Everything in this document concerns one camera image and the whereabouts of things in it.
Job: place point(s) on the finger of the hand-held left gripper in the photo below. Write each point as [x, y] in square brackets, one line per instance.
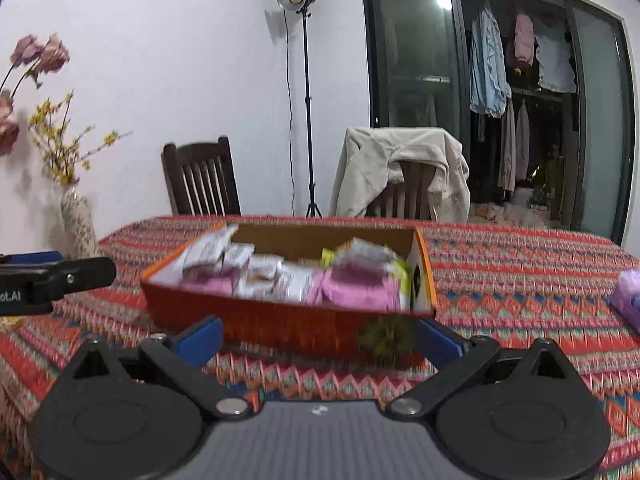
[75, 277]
[35, 258]

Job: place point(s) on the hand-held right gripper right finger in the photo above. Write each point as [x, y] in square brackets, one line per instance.
[440, 341]

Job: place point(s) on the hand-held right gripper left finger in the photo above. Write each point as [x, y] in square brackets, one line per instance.
[200, 336]

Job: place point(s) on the silver packets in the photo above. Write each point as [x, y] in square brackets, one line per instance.
[207, 250]

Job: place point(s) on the orange cardboard box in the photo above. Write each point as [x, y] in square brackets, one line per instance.
[290, 330]

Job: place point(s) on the white brown print snack packet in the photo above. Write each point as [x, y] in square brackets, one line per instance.
[262, 266]
[294, 285]

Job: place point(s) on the floral ceramic vase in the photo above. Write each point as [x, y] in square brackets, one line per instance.
[77, 225]

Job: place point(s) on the yellow flower branches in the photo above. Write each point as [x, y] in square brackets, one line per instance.
[60, 150]

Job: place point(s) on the brown wooden chair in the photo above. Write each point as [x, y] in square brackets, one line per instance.
[405, 192]

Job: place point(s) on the dark wooden chair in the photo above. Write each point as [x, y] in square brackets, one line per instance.
[200, 175]

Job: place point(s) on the beige jacket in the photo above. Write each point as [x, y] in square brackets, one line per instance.
[360, 175]

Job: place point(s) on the purple tissue pack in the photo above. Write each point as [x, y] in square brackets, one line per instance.
[627, 300]

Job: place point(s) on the dried pink roses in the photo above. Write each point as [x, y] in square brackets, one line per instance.
[42, 55]

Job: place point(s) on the hanging beige garment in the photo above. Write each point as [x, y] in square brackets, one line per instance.
[507, 145]
[522, 140]

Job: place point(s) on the studio light on stand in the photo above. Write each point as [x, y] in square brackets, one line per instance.
[306, 85]

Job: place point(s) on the hanging blue shirt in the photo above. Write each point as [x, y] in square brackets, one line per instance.
[487, 65]

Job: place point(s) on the wardrobe with hanging clothes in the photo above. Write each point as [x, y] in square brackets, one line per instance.
[415, 50]

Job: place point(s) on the hanging white garment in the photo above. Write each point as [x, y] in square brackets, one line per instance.
[555, 60]

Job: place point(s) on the hanging pink garment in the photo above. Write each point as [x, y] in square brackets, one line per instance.
[524, 40]

